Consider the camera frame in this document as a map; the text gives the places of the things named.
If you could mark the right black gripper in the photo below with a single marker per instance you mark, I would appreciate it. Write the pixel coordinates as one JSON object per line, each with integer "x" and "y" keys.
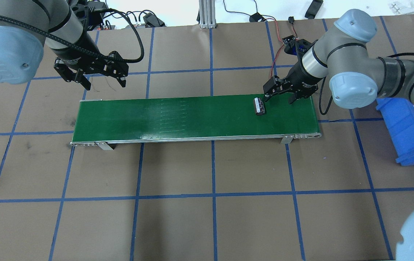
{"x": 300, "y": 81}

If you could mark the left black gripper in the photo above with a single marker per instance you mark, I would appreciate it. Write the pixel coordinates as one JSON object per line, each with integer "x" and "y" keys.
{"x": 77, "y": 54}

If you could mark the black cylindrical capacitor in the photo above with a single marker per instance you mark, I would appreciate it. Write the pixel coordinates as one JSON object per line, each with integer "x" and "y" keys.
{"x": 259, "y": 106}

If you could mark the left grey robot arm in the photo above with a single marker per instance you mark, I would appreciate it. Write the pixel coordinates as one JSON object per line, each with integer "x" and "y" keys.
{"x": 21, "y": 49}

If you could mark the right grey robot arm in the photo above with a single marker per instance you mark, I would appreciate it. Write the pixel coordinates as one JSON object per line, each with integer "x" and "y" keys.
{"x": 341, "y": 57}

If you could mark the green conveyor belt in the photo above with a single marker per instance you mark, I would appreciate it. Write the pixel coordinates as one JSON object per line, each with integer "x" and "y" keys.
{"x": 104, "y": 123}

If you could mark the blue motor controller board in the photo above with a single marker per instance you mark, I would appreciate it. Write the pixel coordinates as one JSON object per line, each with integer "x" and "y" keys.
{"x": 297, "y": 47}

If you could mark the black power adapter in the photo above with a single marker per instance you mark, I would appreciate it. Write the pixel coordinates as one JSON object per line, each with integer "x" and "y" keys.
{"x": 256, "y": 17}

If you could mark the blue plastic bin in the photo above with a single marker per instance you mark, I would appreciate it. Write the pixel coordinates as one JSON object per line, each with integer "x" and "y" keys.
{"x": 398, "y": 115}

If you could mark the aluminium extrusion post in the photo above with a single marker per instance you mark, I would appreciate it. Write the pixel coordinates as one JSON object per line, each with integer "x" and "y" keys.
{"x": 206, "y": 14}

